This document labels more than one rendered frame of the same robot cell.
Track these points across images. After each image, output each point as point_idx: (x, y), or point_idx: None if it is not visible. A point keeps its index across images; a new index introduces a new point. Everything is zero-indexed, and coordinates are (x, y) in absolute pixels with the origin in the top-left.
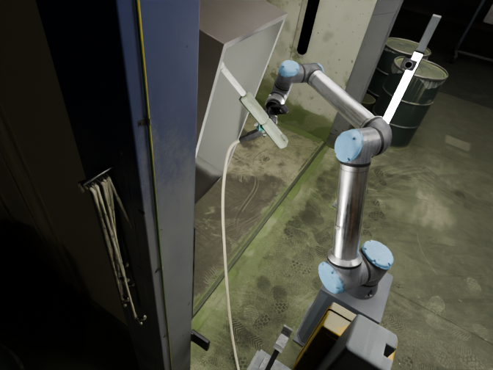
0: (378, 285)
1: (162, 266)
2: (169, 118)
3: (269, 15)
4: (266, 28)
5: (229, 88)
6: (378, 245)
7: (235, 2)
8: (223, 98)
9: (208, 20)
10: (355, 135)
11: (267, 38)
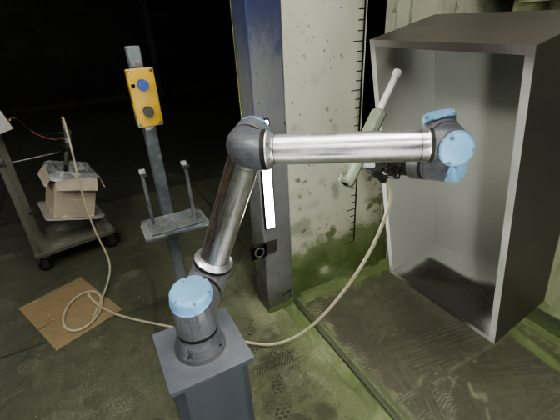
0: (177, 347)
1: (242, 114)
2: (237, 20)
3: (488, 40)
4: (547, 81)
5: (543, 196)
6: (195, 295)
7: (501, 25)
8: (542, 214)
9: (415, 29)
10: (248, 116)
11: (539, 99)
